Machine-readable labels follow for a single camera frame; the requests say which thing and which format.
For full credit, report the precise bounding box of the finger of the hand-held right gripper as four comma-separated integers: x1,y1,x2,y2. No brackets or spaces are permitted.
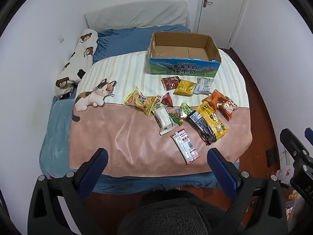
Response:
304,127,313,152
279,128,309,163

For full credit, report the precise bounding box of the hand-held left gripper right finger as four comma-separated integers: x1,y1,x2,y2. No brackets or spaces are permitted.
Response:
207,147,288,235

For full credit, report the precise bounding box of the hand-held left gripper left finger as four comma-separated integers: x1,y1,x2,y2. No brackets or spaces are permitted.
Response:
27,147,109,235

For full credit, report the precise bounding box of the long red white packet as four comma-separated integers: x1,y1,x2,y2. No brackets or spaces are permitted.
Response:
170,128,200,164

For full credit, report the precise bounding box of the yellow black snack packet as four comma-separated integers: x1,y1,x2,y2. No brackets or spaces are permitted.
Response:
197,101,229,141

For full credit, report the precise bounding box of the green candy packet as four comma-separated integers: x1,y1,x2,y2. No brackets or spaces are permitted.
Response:
169,102,192,126

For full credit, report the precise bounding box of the orange snack packet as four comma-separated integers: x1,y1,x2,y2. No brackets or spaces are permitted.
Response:
202,89,227,112

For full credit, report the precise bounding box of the white cake packet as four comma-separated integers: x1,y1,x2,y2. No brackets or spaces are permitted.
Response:
152,103,180,136

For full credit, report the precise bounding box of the large yellow snack packet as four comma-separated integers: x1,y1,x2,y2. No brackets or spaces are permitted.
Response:
124,86,162,116

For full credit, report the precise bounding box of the silver white snack packet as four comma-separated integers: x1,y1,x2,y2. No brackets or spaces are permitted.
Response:
193,77,213,95

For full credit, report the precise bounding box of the gold yellow snack packet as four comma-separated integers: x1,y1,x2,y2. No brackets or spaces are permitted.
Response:
173,79,197,96

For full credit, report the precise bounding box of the cardboard box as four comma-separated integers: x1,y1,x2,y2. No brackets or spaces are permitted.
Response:
148,31,222,79

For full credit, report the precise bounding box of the white round object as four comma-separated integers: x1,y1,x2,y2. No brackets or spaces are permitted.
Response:
275,169,292,184

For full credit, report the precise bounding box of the clear plastic bag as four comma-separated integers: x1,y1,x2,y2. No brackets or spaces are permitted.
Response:
285,185,309,222

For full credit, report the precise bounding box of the cat print blanket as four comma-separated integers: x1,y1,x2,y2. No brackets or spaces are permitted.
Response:
69,47,252,178

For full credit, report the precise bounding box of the small red white snack packet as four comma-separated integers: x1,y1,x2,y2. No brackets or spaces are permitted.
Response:
218,97,239,120

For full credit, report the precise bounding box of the dark fleece clothing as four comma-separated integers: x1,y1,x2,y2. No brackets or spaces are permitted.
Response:
117,188,242,235

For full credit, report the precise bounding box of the small red triangular packet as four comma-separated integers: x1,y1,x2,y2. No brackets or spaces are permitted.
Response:
161,92,174,108

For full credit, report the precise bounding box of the dark red snack packet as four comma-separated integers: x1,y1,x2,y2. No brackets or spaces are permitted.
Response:
161,76,181,91

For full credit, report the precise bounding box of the bear print pillow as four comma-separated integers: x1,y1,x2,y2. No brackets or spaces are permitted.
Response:
54,29,99,99

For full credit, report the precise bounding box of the blue quilt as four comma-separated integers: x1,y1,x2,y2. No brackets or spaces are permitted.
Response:
92,26,192,63

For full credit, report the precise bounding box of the white door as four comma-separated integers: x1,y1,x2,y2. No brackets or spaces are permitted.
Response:
196,0,250,48

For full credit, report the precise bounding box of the grey white pillow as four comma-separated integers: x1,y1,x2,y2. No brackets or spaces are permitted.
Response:
84,0,191,28

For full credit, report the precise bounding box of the white cable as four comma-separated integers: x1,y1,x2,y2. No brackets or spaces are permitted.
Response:
282,144,291,169

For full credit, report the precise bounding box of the dark wall socket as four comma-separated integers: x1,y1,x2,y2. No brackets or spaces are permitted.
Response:
266,147,278,167

